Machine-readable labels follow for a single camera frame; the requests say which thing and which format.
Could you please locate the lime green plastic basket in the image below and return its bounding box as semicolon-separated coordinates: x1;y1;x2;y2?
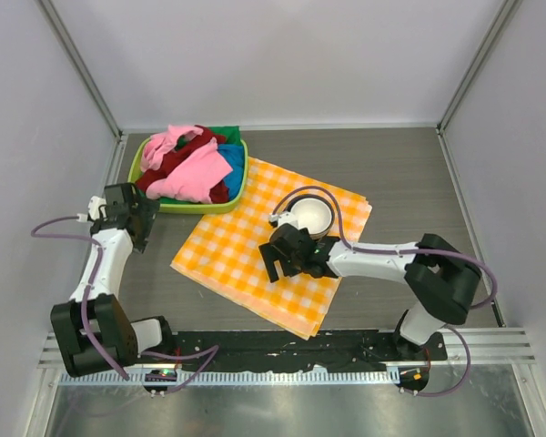
126;137;249;215

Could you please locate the white slotted cable duct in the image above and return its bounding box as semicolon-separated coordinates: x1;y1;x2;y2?
59;366;399;388

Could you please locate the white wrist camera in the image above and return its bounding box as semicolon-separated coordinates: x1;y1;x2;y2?
76;196;106;223
268;211;298;229

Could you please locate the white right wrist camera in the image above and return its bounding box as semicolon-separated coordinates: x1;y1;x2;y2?
268;211;298;229

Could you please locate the blue t shirt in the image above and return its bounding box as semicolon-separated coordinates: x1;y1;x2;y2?
217;144;245;201

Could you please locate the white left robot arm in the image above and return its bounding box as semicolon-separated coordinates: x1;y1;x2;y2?
50;182;175;377

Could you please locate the pink t shirt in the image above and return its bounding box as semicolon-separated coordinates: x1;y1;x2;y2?
138;123;234;206

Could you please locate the orange checkered cloth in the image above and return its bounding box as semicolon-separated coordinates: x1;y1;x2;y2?
170;156;373;340

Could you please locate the dark red t shirt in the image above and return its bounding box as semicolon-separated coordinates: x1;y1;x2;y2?
135;127;231;206

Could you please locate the green t shirt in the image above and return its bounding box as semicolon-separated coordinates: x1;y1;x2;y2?
157;126;242;201

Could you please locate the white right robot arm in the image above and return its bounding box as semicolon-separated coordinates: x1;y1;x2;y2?
258;224;481;360

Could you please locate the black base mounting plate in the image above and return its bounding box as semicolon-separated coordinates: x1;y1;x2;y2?
152;330;448;373

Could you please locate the white bowl with dark rim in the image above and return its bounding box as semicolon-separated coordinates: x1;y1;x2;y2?
287;194;335;239

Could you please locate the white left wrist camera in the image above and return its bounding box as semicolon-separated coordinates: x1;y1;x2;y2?
76;196;106;223

